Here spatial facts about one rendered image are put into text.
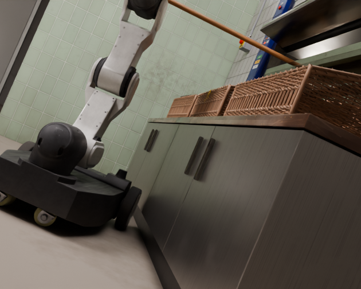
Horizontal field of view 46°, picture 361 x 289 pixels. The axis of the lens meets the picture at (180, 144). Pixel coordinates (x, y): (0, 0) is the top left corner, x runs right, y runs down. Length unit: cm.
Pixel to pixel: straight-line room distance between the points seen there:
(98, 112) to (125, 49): 29
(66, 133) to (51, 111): 216
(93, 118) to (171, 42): 205
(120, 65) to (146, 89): 183
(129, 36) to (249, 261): 129
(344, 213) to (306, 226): 8
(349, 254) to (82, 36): 310
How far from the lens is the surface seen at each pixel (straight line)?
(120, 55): 189
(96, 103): 185
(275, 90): 121
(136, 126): 366
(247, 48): 356
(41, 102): 367
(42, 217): 154
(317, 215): 88
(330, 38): 259
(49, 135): 151
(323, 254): 91
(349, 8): 228
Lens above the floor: 41
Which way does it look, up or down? 2 degrees up
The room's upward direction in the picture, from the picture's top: 23 degrees clockwise
